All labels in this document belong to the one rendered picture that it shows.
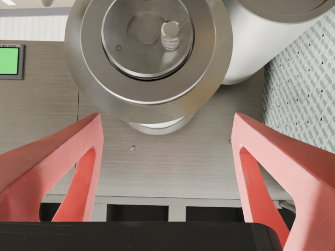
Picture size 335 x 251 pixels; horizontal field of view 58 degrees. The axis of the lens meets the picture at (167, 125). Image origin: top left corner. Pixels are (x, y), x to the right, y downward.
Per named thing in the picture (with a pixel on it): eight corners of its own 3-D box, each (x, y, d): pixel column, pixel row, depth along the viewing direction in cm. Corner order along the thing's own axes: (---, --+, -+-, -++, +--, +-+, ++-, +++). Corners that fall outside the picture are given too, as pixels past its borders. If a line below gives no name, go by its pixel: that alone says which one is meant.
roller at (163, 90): (220, -25, 26) (211, 108, 25) (193, 61, 52) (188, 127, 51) (86, -36, 26) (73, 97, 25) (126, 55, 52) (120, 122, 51)
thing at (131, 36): (128, -30, 25) (210, 11, 24) (131, -17, 27) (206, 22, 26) (83, 49, 24) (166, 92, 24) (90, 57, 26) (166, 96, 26)
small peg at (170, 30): (179, 18, 22) (182, 37, 21) (177, 33, 24) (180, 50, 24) (159, 20, 22) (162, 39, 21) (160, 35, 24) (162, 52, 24)
